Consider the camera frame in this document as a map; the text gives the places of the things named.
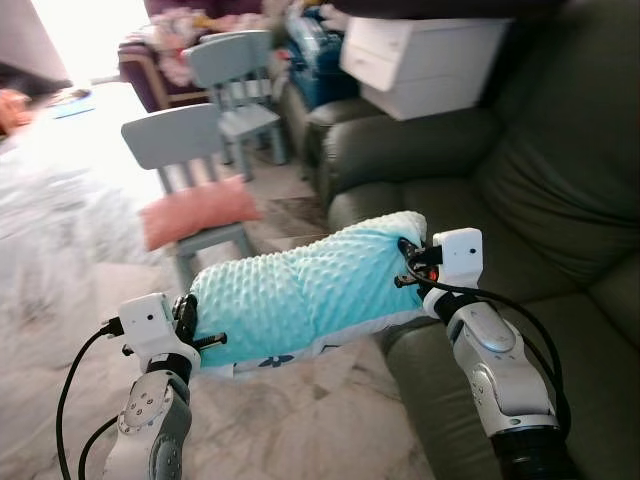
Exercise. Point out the white drawer box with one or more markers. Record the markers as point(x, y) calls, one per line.
point(430, 60)

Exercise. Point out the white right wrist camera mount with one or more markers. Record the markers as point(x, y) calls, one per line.
point(460, 255)

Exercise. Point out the pink pillow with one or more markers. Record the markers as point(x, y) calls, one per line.
point(195, 212)

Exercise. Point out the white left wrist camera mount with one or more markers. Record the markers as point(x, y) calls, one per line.
point(150, 322)

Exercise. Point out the pile of mixed clothes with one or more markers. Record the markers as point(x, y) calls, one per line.
point(175, 30)

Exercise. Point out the dark green sofa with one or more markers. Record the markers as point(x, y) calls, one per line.
point(540, 150)

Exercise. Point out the blue floor mat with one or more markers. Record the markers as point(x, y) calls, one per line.
point(72, 104)

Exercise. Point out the purple armchair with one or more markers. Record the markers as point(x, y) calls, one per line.
point(145, 85)

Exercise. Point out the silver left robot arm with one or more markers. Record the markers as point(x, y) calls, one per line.
point(150, 430)

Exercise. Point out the teal dotted pillow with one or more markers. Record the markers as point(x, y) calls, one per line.
point(300, 290)

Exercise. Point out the light blue child chair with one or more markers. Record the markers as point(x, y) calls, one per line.
point(175, 135)
point(225, 60)

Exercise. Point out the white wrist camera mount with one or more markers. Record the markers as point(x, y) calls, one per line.
point(150, 322)
point(460, 255)

